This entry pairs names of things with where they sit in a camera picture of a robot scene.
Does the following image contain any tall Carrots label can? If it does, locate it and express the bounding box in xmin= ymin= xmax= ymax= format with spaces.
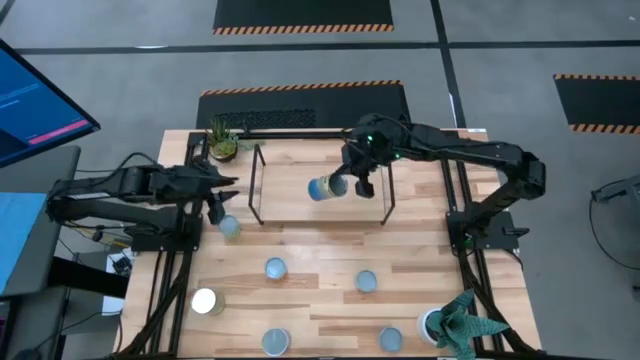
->
xmin=218 ymin=214 xmax=243 ymax=240

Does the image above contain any Mushroom label can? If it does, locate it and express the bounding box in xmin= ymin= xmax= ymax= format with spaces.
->
xmin=354 ymin=269 xmax=379 ymax=295

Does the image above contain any black aluminium rail frame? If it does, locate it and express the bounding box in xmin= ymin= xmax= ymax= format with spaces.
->
xmin=117 ymin=128 xmax=544 ymax=360

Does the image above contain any black desk crossbar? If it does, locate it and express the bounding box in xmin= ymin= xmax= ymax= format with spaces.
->
xmin=47 ymin=257 xmax=130 ymax=300

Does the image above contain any orange patterned label can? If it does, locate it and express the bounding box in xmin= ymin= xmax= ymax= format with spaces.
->
xmin=260 ymin=327 xmax=293 ymax=358

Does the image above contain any small black electronics box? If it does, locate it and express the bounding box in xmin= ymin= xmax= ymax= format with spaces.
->
xmin=112 ymin=255 xmax=134 ymax=277

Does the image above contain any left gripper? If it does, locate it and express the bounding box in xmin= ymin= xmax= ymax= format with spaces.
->
xmin=167 ymin=163 xmax=241 ymax=226

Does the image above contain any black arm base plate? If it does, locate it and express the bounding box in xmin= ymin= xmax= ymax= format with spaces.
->
xmin=130 ymin=219 xmax=204 ymax=253
xmin=446 ymin=209 xmax=530 ymax=251

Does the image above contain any yellow cable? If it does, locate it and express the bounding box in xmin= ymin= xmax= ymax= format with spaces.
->
xmin=63 ymin=218 xmax=132 ymax=249

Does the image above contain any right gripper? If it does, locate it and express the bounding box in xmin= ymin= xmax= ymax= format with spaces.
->
xmin=329 ymin=113 xmax=414 ymax=200

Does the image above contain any computer monitor blue screen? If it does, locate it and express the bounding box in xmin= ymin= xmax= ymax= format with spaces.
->
xmin=0 ymin=38 xmax=102 ymax=170

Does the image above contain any short Green Peas can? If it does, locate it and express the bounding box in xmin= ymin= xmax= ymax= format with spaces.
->
xmin=263 ymin=256 xmax=289 ymax=281

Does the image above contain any white paper sheet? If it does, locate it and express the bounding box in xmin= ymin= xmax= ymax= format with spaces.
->
xmin=101 ymin=295 xmax=125 ymax=317

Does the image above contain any green spiky plant white pot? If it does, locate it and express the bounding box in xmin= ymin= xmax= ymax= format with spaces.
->
xmin=417 ymin=288 xmax=511 ymax=360

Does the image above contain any tall Peas label can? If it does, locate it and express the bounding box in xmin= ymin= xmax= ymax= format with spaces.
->
xmin=306 ymin=172 xmax=350 ymax=203

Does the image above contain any Salmon label can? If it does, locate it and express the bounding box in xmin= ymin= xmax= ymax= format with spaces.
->
xmin=377 ymin=326 xmax=405 ymax=354

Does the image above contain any tall Peaches label can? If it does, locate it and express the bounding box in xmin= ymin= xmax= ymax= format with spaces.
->
xmin=190 ymin=287 xmax=227 ymax=317

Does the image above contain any black hazard-striped floor mat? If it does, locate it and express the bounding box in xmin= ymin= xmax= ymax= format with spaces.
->
xmin=552 ymin=73 xmax=640 ymax=135
xmin=212 ymin=0 xmax=395 ymax=36
xmin=195 ymin=79 xmax=412 ymax=131

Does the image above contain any small succulent in dark pot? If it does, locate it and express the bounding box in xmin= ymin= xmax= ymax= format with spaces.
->
xmin=205 ymin=117 xmax=266 ymax=164

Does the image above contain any black floor cable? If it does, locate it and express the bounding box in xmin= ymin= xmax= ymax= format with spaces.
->
xmin=588 ymin=192 xmax=640 ymax=272

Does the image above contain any wooden shelf black metal frame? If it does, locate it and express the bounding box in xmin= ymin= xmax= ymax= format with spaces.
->
xmin=248 ymin=142 xmax=397 ymax=227

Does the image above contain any dark grey side desk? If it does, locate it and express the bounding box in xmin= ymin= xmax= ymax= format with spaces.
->
xmin=0 ymin=144 xmax=82 ymax=301

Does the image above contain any grey floor equipment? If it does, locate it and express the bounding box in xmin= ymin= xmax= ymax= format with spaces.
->
xmin=591 ymin=173 xmax=640 ymax=204

